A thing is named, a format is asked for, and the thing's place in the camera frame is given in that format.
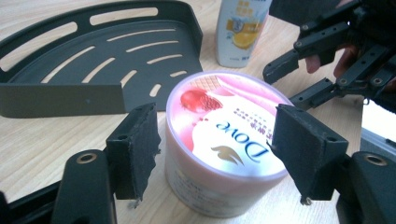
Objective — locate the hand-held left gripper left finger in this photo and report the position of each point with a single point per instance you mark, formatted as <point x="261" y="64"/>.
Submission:
<point x="134" y="149"/>

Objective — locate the white lotion bottle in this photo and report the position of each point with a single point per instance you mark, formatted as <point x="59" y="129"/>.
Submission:
<point x="239" y="34"/>

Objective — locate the dark grey corner shelf rack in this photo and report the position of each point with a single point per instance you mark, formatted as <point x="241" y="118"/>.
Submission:
<point x="93" y="46"/>

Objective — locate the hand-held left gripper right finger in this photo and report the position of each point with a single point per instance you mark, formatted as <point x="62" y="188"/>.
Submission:
<point x="305" y="149"/>

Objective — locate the pink lidded cream tub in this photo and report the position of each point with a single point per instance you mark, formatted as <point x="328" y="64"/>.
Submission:
<point x="224" y="133"/>

